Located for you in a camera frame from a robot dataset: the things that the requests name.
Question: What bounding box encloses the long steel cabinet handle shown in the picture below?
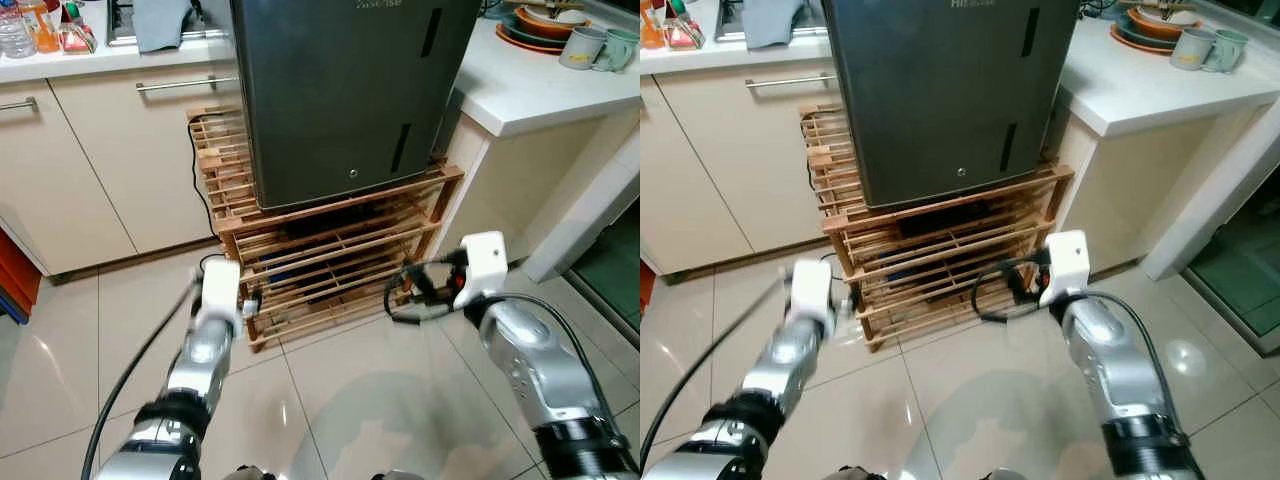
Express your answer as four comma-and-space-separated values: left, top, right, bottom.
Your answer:
135, 75, 241, 94
745, 73, 839, 89

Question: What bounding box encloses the orange bowl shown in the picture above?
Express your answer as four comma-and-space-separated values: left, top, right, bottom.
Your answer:
1128, 5, 1201, 41
515, 3, 593, 43

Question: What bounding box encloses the white door frame post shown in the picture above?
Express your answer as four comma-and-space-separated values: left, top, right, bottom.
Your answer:
520, 130, 641, 284
1140, 100, 1280, 281

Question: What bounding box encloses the orange plate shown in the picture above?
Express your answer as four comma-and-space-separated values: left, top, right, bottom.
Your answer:
495, 22, 571, 56
1110, 22, 1181, 56

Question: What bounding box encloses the black fridge power cable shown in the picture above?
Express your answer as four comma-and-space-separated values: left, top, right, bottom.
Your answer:
803, 140, 836, 266
187, 112, 226, 271

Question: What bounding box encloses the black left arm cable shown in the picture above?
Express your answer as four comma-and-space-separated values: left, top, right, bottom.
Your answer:
640, 275, 791, 471
80, 270, 201, 480

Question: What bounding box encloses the beige counter base panel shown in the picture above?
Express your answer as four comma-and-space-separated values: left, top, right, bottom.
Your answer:
437, 105, 641, 283
1045, 100, 1280, 281

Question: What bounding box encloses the teal plate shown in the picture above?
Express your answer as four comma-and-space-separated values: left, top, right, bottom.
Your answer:
502, 12, 566, 49
1117, 12, 1181, 49

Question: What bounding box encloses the grey mini fridge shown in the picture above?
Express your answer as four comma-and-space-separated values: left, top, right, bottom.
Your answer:
229, 0, 484, 212
822, 0, 1081, 211

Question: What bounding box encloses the red green torn snack bag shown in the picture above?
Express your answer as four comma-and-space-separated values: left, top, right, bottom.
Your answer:
58, 12, 99, 54
663, 10, 706, 51

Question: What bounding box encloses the green mug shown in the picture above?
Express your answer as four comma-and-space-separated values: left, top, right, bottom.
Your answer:
592, 28, 639, 73
1203, 30, 1249, 74

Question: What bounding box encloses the wooden slatted rack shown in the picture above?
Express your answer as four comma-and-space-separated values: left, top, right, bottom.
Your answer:
187, 105, 467, 353
800, 105, 1076, 353

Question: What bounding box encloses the clear water bottle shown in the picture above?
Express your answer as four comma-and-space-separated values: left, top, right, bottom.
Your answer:
0, 0, 37, 59

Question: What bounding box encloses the orange drink bottle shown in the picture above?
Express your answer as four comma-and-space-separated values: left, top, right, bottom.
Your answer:
640, 0, 666, 51
22, 0, 63, 54

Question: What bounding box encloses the grey mug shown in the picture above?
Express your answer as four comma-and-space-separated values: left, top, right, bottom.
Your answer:
558, 27, 608, 71
1170, 27, 1218, 71

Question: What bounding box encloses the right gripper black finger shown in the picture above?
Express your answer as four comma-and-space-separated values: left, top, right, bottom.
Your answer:
386, 300, 456, 324
973, 298, 1041, 322
384, 255, 456, 297
972, 255, 1041, 295

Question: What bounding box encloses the dark green floor mat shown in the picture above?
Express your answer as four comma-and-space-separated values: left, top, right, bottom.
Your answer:
570, 200, 641, 336
1185, 200, 1280, 336

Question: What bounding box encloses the stainless steel stove top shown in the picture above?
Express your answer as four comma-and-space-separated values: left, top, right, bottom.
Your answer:
105, 0, 233, 48
715, 0, 829, 43

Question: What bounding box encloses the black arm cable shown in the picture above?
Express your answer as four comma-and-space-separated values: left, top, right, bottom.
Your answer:
495, 292, 621, 426
80, 270, 201, 480
640, 275, 791, 471
1085, 290, 1166, 401

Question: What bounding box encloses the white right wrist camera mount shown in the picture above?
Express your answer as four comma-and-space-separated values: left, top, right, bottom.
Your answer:
1040, 230, 1089, 306
459, 232, 511, 307

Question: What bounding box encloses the grey cloth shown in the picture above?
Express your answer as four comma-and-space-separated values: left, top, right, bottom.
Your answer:
132, 0, 208, 54
742, 0, 806, 51

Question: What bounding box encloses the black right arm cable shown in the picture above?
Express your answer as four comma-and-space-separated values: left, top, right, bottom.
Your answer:
1085, 290, 1166, 401
495, 292, 621, 426

